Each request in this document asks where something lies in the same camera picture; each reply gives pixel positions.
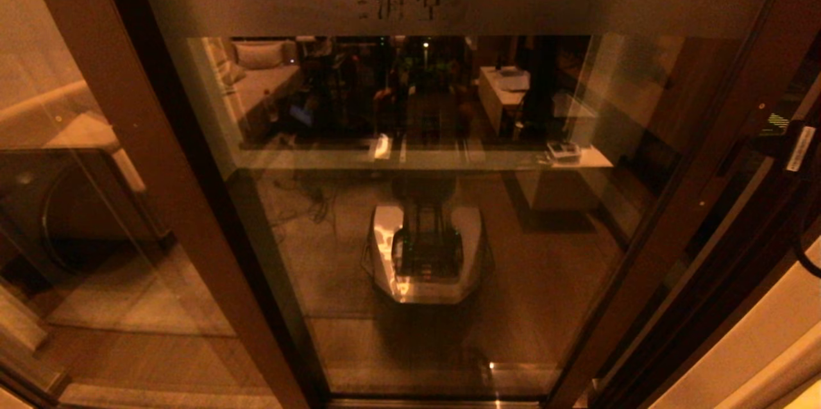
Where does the brown framed sliding glass door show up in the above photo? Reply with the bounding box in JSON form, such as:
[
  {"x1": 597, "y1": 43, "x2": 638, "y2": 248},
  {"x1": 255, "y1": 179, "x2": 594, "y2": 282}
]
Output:
[{"x1": 125, "y1": 0, "x2": 821, "y2": 409}]

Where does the dark wooden door jamb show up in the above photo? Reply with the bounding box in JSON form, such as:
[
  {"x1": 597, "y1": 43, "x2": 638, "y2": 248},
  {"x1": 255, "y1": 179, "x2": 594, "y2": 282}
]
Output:
[{"x1": 585, "y1": 204, "x2": 821, "y2": 409}]

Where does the brown framed fixed glass panel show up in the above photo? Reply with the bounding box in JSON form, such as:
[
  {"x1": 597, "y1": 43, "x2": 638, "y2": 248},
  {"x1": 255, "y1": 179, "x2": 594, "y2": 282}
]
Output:
[{"x1": 0, "y1": 0, "x2": 328, "y2": 409}]

